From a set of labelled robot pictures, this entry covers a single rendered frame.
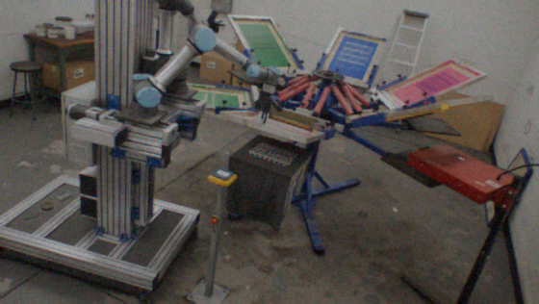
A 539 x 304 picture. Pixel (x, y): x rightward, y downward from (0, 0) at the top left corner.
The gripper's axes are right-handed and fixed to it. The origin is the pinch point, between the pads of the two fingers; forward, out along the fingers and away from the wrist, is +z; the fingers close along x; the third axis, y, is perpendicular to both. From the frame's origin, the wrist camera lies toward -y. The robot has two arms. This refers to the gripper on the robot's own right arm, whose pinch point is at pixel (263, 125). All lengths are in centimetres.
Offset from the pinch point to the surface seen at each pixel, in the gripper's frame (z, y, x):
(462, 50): -131, -114, -449
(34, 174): 116, 227, -52
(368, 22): -141, 31, -447
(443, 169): 0, -109, -54
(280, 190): 39.7, -17.3, -15.9
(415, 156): -2, -90, -63
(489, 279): 89, -180, -148
